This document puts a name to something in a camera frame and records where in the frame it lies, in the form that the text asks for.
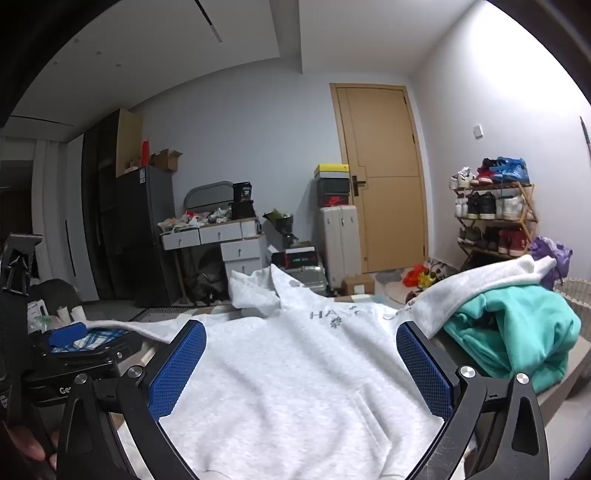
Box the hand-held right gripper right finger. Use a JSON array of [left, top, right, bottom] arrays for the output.
[[396, 322, 550, 480]]

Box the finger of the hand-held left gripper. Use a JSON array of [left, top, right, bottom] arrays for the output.
[[30, 322, 89, 354], [34, 332, 144, 365]]

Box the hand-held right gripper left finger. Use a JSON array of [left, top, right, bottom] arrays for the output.
[[56, 320, 207, 480]]

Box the light grey hoodie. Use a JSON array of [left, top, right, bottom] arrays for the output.
[[87, 255, 557, 480]]

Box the person's left hand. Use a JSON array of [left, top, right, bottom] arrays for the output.
[[0, 425, 60, 472]]

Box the blue plaid cloth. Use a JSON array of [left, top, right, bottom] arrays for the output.
[[51, 329, 125, 354]]

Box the black chair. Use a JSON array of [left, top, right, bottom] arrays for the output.
[[28, 278, 85, 324]]

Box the grey floor mat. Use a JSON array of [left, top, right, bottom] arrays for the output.
[[131, 304, 234, 324]]

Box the pale round rug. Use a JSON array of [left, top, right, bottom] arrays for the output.
[[375, 268, 417, 304]]

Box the black backpack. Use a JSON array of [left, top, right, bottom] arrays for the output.
[[184, 261, 230, 306]]

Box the red yellow bag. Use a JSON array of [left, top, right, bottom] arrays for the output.
[[401, 264, 437, 290]]

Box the teal hoodie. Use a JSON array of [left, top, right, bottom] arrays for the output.
[[443, 284, 583, 394]]

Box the small cardboard box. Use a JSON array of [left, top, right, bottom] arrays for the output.
[[342, 274, 376, 296]]

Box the black refrigerator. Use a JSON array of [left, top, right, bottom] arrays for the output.
[[115, 166, 184, 308]]

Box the white curtain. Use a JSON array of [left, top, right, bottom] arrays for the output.
[[30, 136, 99, 301]]

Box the dark tall wardrobe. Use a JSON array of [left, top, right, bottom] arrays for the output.
[[81, 110, 122, 302]]

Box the white desk with drawers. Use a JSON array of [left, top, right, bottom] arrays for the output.
[[160, 217, 271, 278]]

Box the desk clutter pile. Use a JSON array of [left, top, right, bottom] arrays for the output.
[[158, 207, 232, 232]]

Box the tall white cabinet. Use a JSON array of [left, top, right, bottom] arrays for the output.
[[318, 205, 361, 292]]

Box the silver suitcase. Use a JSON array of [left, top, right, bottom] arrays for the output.
[[271, 264, 325, 292]]

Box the wicker basket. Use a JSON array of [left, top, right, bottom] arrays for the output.
[[553, 279, 591, 325]]

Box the black box red trim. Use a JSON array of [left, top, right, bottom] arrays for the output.
[[283, 247, 317, 268]]

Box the purple garment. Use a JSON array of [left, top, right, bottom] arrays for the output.
[[528, 236, 574, 290]]

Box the grey chair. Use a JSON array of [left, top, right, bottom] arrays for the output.
[[184, 181, 235, 217]]

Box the wooden shoe rack with shoes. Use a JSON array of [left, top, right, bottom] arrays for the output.
[[450, 157, 531, 257]]

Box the dark wrapped bouquet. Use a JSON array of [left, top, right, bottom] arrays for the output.
[[263, 209, 297, 246]]

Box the black paper bag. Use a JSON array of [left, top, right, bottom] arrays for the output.
[[230, 182, 257, 220]]

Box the wooden door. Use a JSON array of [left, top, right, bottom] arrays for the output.
[[329, 83, 428, 274]]

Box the open cardboard box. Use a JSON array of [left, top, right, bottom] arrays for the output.
[[150, 148, 184, 173]]

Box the wooden board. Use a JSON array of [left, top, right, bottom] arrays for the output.
[[115, 108, 144, 179]]

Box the plain black shoe box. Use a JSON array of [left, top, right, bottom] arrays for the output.
[[316, 177, 352, 195]]

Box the yellow lid shoe box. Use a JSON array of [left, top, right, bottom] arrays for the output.
[[314, 163, 350, 179]]

